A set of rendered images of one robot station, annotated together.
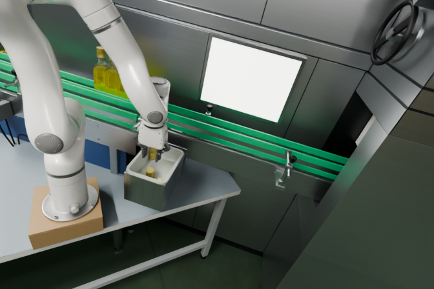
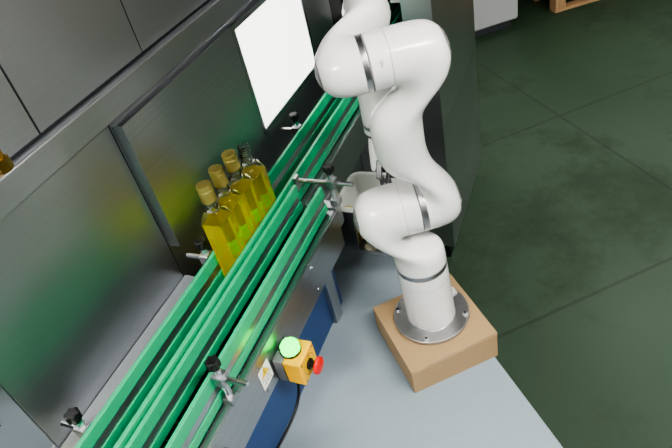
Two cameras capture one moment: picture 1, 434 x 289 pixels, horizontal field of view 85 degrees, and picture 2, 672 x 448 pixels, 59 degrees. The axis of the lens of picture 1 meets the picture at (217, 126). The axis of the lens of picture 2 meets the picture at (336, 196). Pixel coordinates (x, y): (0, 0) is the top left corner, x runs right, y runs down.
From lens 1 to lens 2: 1.53 m
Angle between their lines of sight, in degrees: 54
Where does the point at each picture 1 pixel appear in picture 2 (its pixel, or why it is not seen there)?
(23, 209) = (436, 402)
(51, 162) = (439, 246)
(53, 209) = (452, 322)
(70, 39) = (77, 291)
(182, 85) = (245, 135)
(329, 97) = not seen: outside the picture
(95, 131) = (312, 281)
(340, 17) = not seen: outside the picture
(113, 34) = not seen: hidden behind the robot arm
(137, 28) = (168, 118)
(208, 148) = (344, 148)
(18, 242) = (490, 378)
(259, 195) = not seen: hidden behind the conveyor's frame
